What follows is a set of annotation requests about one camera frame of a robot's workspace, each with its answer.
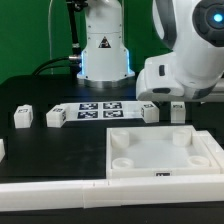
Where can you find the white sheet with fiducial markers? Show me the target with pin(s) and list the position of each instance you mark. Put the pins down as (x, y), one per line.
(109, 110)

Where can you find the white front obstacle bar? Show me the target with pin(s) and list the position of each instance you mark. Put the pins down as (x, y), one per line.
(111, 192)

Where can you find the white obstacle bar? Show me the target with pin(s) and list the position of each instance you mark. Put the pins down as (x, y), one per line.
(215, 149)
(2, 150)
(111, 192)

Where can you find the white left obstacle bar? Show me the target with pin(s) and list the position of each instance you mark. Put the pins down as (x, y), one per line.
(2, 150)

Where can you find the white right obstacle bar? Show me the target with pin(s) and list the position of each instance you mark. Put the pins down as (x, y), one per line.
(215, 149)

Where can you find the white square tabletop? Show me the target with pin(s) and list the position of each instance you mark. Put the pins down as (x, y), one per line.
(157, 151)

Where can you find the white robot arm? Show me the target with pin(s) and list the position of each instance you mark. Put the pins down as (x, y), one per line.
(193, 30)

